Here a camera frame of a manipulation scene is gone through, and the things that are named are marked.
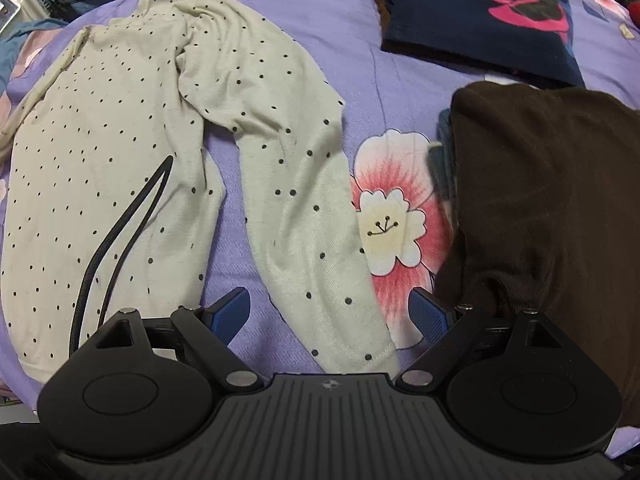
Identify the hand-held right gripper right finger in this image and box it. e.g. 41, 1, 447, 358
395, 287, 557, 391

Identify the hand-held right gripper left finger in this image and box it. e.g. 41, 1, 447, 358
94, 287, 264, 391

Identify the cream polka dot sweater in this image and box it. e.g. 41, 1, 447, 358
0, 0, 401, 385

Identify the grey blue folded garment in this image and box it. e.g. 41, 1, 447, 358
429, 109, 458, 206

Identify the dark brown folded garment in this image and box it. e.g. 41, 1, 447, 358
434, 81, 640, 428

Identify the purple floral bed sheet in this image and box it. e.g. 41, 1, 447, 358
0, 0, 640, 456

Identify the navy printed folded garment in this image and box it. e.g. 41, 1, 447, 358
381, 0, 586, 87

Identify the black cable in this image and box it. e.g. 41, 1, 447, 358
69, 155, 175, 357

